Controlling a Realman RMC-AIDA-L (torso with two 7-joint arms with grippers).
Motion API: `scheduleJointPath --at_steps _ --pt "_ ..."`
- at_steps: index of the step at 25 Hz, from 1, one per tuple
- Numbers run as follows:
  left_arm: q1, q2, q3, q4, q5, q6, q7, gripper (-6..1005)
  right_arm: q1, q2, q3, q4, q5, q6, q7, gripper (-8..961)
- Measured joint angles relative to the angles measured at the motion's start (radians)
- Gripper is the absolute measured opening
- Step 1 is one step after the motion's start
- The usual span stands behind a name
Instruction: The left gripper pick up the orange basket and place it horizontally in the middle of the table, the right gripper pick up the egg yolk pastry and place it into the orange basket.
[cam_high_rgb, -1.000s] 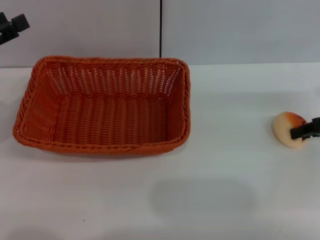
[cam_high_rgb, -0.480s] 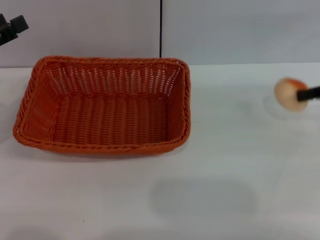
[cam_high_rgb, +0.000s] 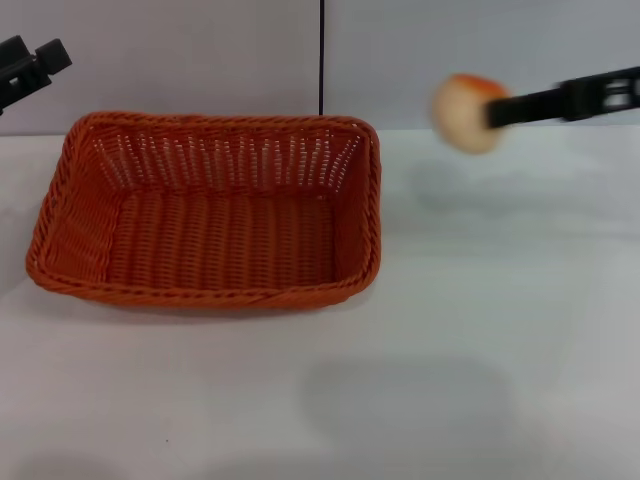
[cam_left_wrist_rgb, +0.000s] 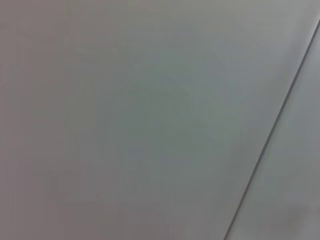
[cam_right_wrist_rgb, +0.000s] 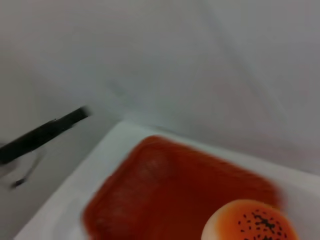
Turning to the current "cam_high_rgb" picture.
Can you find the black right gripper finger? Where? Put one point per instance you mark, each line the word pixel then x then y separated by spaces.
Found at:
pixel 522 111

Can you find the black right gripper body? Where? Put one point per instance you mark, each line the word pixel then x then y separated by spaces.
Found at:
pixel 602 95

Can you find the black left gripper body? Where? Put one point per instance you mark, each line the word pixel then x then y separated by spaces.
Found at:
pixel 15 90

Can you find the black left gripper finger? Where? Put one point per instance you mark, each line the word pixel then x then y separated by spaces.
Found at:
pixel 12 50
pixel 52 57

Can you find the round toasted bread bun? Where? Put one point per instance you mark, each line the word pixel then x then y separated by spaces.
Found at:
pixel 462 117

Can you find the orange woven plastic basket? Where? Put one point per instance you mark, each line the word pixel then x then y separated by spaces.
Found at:
pixel 210 225

